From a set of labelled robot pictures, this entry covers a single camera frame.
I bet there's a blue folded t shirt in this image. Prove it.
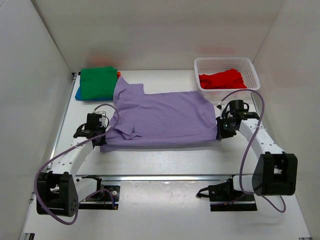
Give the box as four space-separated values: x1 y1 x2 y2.
75 87 113 101

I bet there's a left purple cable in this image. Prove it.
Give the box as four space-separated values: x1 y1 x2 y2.
33 103 121 226

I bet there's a white plastic basket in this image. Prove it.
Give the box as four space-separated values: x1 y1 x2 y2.
194 57 261 100

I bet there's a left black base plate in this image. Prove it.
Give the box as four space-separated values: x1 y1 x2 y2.
78 178 121 211

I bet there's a green folded t shirt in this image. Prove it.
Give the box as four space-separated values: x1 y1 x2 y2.
79 66 118 100

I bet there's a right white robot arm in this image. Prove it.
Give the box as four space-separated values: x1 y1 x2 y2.
196 100 298 204

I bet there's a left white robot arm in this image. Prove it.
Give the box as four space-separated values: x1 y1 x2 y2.
36 111 109 217

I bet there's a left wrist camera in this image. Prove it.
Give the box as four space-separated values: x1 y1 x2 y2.
94 111 110 128

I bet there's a red t shirt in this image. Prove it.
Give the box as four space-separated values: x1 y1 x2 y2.
199 69 247 90

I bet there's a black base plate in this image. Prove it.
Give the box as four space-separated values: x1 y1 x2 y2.
78 178 121 211
195 178 258 212

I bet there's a purple t shirt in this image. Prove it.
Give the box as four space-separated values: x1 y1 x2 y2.
100 77 218 153

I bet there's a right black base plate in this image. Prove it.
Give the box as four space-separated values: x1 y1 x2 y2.
195 178 258 212

